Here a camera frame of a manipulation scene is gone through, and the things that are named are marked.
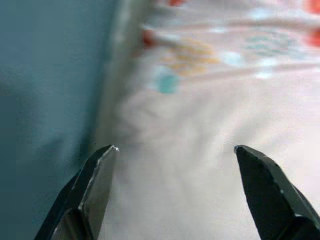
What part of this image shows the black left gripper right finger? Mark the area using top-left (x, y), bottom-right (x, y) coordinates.
top-left (233, 144), bottom-right (320, 240)

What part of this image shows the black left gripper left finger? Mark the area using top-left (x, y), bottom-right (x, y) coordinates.
top-left (33, 144), bottom-right (120, 240)

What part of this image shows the pink pillow with dot print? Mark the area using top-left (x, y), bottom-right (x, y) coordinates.
top-left (94, 0), bottom-right (320, 240)

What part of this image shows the dark teal upholstered headboard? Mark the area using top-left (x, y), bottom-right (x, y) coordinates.
top-left (0, 0), bottom-right (126, 240)

